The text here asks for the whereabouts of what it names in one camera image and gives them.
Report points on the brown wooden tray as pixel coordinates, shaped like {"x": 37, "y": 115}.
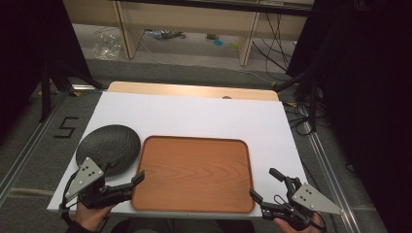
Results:
{"x": 194, "y": 173}

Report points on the person's right hand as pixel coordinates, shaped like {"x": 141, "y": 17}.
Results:
{"x": 289, "y": 227}

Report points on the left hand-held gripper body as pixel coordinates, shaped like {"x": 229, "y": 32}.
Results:
{"x": 85, "y": 176}

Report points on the black curtain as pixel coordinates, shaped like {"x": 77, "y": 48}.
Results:
{"x": 366, "y": 97}
{"x": 29, "y": 48}

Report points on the green round lid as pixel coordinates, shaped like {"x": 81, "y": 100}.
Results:
{"x": 233, "y": 45}

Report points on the dark oval textured plate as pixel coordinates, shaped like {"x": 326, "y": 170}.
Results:
{"x": 108, "y": 145}

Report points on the clear crumpled plastic bag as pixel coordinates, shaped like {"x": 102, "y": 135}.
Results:
{"x": 105, "y": 47}

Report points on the beige wooden desk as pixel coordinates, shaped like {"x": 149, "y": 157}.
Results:
{"x": 191, "y": 19}

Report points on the white board table cover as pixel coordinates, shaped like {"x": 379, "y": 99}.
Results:
{"x": 194, "y": 115}

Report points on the blue round lid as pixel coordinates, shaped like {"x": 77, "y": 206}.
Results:
{"x": 218, "y": 42}

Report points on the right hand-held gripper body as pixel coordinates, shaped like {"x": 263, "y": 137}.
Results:
{"x": 315, "y": 200}

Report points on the crumpled plastic wrapper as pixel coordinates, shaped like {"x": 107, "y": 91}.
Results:
{"x": 163, "y": 34}

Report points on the aluminium floor rail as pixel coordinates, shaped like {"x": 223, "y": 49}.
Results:
{"x": 330, "y": 168}
{"x": 29, "y": 139}

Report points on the person's left hand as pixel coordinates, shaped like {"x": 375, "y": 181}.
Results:
{"x": 91, "y": 217}

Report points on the black metal stand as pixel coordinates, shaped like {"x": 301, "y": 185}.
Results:
{"x": 311, "y": 103}
{"x": 45, "y": 93}

